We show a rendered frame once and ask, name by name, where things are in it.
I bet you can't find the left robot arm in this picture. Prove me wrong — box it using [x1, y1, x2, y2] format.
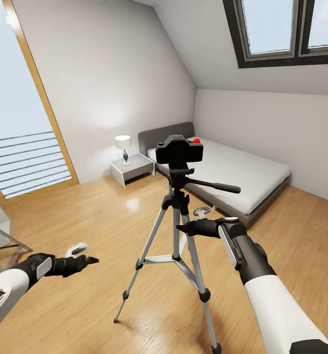
[0, 243, 99, 324]

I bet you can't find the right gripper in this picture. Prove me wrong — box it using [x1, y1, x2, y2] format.
[176, 218, 209, 236]

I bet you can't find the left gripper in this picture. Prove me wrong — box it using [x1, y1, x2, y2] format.
[59, 254, 99, 277]

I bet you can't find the digital camera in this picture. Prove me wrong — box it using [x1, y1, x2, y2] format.
[155, 135, 203, 164]

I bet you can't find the camera tripod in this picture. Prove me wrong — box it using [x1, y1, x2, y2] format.
[113, 162, 241, 354]

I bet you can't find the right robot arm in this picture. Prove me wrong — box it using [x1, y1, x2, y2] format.
[176, 206, 328, 354]

